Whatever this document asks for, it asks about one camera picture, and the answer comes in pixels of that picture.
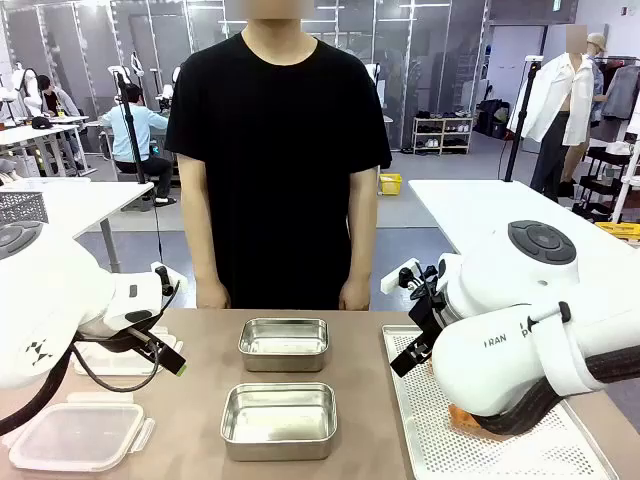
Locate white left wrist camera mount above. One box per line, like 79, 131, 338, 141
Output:
149, 261, 189, 297

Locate seated person in light blue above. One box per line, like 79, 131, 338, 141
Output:
98, 83, 177, 208

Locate white table with grey leg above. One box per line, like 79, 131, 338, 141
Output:
0, 177, 155, 274

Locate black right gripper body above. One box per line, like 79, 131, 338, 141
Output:
407, 289, 454, 346

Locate mannequin with beige hat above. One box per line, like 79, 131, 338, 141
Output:
585, 32, 610, 127

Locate person in black t-shirt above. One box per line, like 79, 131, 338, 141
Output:
164, 0, 394, 311

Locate black rolling cart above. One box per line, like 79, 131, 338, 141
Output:
573, 143, 640, 224

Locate white shoe rack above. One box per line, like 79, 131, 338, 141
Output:
412, 115, 474, 156

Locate black braided right arm hose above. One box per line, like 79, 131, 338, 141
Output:
472, 349, 640, 435

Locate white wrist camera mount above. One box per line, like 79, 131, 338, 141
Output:
380, 258, 426, 294
149, 261, 189, 297

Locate large steel rectangular container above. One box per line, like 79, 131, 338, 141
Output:
220, 382, 339, 462

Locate black braided arm hose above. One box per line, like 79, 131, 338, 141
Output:
472, 349, 640, 435
0, 344, 76, 437

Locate perforated metal baking tray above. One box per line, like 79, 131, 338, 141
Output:
382, 324, 619, 480

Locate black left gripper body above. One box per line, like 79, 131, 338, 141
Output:
74, 312, 166, 353

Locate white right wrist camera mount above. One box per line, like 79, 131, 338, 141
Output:
380, 258, 426, 294

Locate person's left hand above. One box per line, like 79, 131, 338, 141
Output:
338, 279, 372, 311

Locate person's right forearm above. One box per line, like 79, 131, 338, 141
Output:
177, 154, 225, 287

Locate black tripod stand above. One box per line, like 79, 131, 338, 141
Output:
112, 69, 152, 187

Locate person's right hand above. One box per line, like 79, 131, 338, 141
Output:
195, 278, 232, 310

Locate grey perforated basket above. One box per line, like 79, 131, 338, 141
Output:
0, 191, 50, 225

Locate black braided left arm hose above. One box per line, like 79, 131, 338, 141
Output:
0, 344, 76, 437

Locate seated person in grey jacket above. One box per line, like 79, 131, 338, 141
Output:
35, 74, 84, 119

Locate person's left forearm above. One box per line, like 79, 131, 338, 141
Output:
343, 167, 379, 287

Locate flat yellow crate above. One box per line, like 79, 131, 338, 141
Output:
594, 221, 640, 247

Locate black stand with white top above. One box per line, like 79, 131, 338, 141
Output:
503, 55, 544, 183

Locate small steel rectangular container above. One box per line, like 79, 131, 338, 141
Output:
237, 317, 330, 374

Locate clear plastic clip lid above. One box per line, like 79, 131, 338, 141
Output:
8, 392, 156, 474
69, 324, 184, 377

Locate mannequin with white shirt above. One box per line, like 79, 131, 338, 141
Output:
508, 24, 597, 202

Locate large white table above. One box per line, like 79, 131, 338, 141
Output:
408, 178, 640, 281

